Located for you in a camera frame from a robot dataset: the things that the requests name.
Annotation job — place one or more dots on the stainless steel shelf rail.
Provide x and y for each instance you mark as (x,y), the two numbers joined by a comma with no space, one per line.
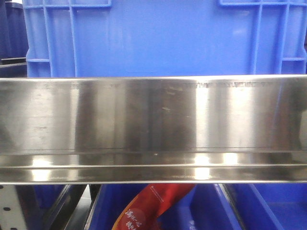
(208,129)

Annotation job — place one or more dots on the blue bin lower centre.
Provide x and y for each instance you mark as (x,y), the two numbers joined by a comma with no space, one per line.
(204,208)

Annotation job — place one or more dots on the red snack package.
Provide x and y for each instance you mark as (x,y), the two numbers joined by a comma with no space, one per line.
(149,204)

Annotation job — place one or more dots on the perforated grey rack upright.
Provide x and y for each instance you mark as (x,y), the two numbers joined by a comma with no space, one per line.
(11,214)

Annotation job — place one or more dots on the blue bin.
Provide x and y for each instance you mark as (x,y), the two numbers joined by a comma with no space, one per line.
(204,208)
(271,206)
(46,195)

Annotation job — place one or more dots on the blue bin lower right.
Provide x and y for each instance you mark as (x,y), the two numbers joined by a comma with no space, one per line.
(271,206)

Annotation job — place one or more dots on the blue bin lower left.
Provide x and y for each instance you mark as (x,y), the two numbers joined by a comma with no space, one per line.
(46,195)

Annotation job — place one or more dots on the large blue crate on shelf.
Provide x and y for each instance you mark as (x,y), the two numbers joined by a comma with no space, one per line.
(110,38)

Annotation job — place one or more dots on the dark blue crate upper left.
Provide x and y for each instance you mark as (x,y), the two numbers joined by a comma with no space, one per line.
(13,36)

